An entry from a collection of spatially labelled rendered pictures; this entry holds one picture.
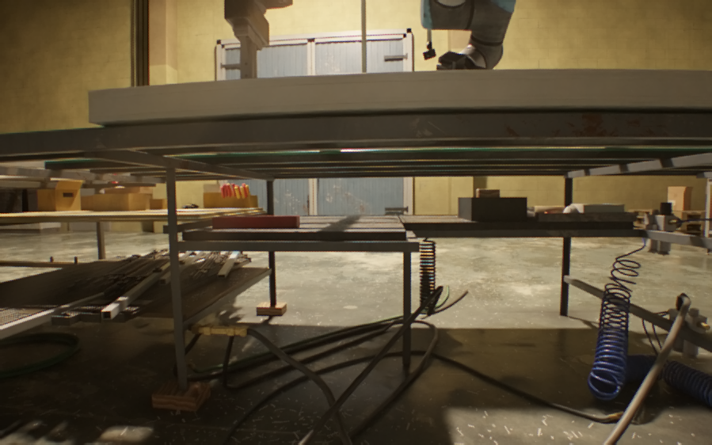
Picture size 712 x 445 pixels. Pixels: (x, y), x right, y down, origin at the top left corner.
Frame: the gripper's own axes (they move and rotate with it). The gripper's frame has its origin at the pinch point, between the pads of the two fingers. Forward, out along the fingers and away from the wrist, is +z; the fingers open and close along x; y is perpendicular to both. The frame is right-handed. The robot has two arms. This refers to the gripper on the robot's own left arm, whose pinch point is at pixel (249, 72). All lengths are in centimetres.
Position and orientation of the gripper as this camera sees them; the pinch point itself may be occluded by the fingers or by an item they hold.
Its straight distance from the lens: 81.8
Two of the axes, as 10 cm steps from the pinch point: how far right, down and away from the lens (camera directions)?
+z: 0.1, 10.0, 0.7
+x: -0.9, 0.7, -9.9
